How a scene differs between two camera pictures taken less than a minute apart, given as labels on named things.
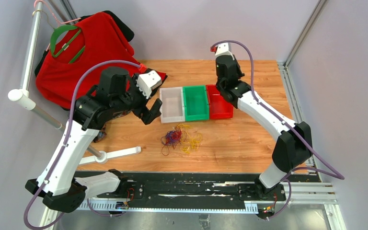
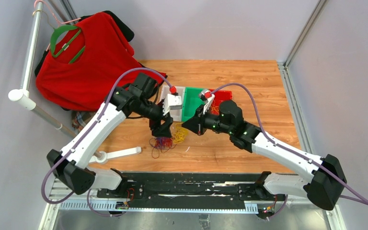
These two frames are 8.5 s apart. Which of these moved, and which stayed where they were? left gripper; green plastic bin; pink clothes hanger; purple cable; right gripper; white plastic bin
Moved: left gripper; right gripper; purple cable
Stayed: white plastic bin; green plastic bin; pink clothes hanger
